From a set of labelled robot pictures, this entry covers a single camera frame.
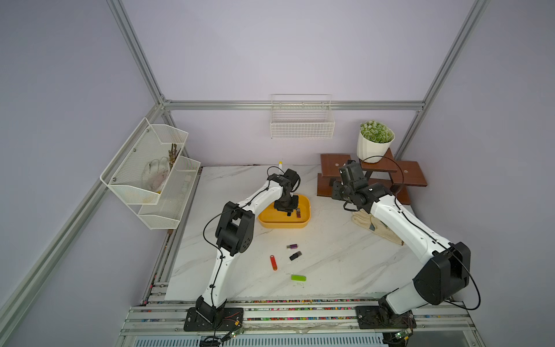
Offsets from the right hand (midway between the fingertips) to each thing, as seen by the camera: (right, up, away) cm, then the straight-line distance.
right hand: (339, 192), depth 85 cm
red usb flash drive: (-26, -29, +1) cm, 39 cm away
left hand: (-19, -9, +12) cm, 24 cm away
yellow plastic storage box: (-28, -12, +13) cm, 33 cm away
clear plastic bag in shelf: (-70, +7, -7) cm, 71 cm away
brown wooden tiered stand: (+29, +7, +9) cm, 31 cm away
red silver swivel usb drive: (-15, -10, +16) cm, 25 cm away
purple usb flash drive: (-19, -24, +6) cm, 31 cm away
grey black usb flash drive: (-17, -27, +3) cm, 32 cm away
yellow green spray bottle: (-24, +12, +12) cm, 29 cm away
